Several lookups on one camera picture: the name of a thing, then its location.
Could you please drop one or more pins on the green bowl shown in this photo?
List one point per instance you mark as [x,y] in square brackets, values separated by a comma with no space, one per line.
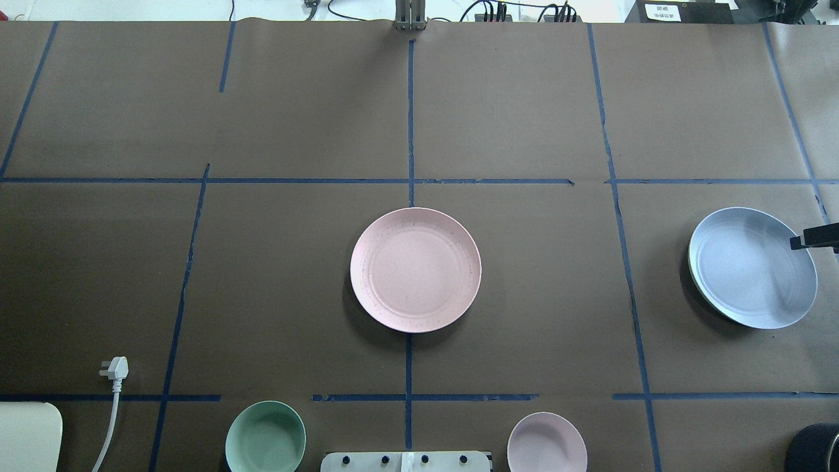
[266,436]

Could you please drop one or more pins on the pink bowl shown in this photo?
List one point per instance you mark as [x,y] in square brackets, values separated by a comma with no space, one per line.
[545,441]

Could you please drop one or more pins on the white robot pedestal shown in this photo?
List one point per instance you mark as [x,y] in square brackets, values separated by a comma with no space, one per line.
[465,460]

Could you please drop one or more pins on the cream toaster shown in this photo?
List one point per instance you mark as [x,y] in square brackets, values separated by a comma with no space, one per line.
[31,434]

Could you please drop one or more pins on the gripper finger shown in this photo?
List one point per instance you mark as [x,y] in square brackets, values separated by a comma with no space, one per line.
[825,236]

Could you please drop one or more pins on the blue plate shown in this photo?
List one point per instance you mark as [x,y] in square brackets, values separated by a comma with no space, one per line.
[742,264]

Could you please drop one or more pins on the dark blue saucepan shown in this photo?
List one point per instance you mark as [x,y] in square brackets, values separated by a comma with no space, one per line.
[814,448]

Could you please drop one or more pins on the pink plate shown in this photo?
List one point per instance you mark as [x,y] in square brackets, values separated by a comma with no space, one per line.
[415,270]

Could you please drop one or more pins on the metal camera mount clamp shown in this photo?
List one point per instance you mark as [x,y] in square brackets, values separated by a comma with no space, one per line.
[410,15]

